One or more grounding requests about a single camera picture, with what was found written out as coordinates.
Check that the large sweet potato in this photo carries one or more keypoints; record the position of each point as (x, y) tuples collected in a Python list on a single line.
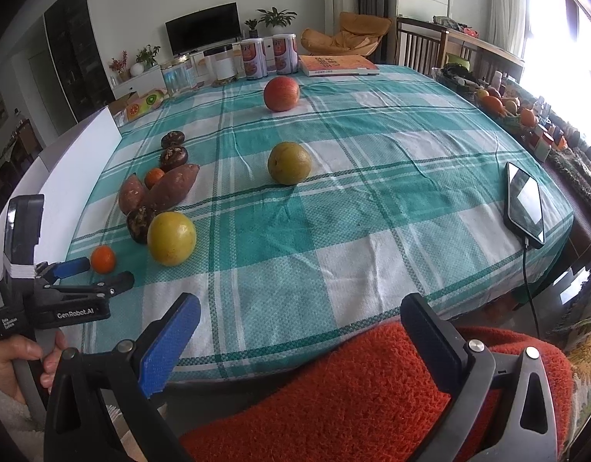
[(172, 188)]

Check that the left red-white can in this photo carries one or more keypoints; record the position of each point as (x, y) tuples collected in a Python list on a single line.
[(253, 58)]

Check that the wooden chair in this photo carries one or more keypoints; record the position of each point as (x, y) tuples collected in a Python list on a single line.
[(421, 46)]

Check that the red flower vase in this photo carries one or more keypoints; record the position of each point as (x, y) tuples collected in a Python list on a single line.
[(119, 66)]

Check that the green potted plant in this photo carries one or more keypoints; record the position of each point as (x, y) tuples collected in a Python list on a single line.
[(276, 21)]

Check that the small sweet potato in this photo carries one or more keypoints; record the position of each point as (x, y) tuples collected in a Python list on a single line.
[(131, 193)]

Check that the black television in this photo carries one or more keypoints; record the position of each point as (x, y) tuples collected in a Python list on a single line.
[(204, 28)]

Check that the teal plaid tablecloth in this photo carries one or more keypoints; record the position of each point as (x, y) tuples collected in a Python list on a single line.
[(406, 194)]

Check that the left potted plant white vase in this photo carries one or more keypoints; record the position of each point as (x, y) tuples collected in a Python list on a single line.
[(145, 59)]

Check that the red-white can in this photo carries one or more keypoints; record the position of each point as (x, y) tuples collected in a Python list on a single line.
[(285, 52), (253, 58)]

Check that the black display cabinet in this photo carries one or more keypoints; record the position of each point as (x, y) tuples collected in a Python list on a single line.
[(74, 53)]

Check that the green-yellow pear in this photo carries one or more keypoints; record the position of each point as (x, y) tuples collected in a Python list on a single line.
[(289, 163)]

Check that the orange lounge chair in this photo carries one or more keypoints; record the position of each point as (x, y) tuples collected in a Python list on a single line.
[(359, 35)]

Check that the fruit basket on side table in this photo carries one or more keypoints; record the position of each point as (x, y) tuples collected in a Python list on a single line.
[(506, 112)]

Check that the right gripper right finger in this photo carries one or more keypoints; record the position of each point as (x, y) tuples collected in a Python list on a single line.
[(524, 428)]

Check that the orange book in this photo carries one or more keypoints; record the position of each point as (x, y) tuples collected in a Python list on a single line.
[(336, 65)]

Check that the clear jar black lid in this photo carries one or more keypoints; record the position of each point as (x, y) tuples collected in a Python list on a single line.
[(221, 65)]

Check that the fruit pattern pouch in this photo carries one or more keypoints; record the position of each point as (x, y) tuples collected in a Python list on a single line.
[(144, 105)]

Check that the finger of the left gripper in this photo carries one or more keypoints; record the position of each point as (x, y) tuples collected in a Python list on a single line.
[(54, 272), (103, 290)]

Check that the small orange tangerine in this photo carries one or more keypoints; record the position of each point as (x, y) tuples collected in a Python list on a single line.
[(103, 259)]

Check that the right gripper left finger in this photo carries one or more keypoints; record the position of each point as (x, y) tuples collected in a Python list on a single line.
[(78, 424)]

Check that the large yellow citrus fruit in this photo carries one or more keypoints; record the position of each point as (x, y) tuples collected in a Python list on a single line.
[(171, 238)]

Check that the right red-white can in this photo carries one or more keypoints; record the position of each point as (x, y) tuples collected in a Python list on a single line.
[(285, 52)]

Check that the dark mangosteen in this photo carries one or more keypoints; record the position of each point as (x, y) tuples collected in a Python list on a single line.
[(172, 139), (138, 223), (173, 157)]

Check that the red apple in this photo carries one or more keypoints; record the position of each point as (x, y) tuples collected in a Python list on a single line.
[(281, 94)]

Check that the clear glass jar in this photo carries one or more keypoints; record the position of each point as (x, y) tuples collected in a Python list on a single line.
[(179, 75)]

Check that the black smartphone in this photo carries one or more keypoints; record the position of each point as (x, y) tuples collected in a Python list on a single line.
[(523, 213)]

